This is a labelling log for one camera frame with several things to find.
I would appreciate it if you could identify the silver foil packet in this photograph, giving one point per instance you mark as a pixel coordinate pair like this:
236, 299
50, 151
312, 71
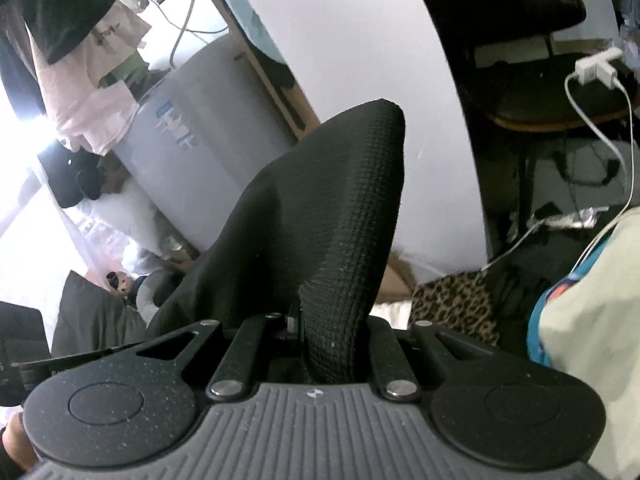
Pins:
575, 219

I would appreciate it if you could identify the person's left forearm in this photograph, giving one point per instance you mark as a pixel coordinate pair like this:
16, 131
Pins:
12, 445

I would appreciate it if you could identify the black waffle knit garment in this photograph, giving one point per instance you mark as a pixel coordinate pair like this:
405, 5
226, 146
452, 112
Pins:
310, 210

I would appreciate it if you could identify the white charger plug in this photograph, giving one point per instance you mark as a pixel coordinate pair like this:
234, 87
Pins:
597, 70

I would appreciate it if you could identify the black office chair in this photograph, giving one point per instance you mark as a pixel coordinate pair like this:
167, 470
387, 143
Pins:
500, 0

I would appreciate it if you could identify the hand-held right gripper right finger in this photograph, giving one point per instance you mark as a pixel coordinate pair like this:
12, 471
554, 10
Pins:
390, 350

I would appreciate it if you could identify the grey plastic storage bin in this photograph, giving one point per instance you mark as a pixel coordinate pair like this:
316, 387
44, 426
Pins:
210, 150

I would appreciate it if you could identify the leopard print cloth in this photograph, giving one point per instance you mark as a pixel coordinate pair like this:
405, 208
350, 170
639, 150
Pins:
450, 300

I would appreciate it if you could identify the grey neck pillow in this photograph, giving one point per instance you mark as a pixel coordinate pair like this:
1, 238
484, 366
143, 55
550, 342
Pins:
150, 290

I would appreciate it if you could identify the blue green printed bag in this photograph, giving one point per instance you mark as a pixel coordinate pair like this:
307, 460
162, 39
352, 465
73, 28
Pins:
590, 335

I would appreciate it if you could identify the white plastic bag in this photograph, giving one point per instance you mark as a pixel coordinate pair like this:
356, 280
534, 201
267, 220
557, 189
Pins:
135, 215

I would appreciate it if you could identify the brown stuffed toy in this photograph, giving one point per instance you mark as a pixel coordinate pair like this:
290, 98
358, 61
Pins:
120, 282

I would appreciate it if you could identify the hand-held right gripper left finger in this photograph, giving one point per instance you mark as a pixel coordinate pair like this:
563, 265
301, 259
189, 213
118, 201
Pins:
257, 335

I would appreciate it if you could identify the pink hanging garment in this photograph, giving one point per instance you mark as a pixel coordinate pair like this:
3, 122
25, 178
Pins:
100, 110

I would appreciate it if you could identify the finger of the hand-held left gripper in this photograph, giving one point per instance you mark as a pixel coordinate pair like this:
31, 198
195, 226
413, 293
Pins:
75, 358

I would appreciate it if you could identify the dark hanging clothes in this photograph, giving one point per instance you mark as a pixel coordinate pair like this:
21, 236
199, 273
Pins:
60, 5

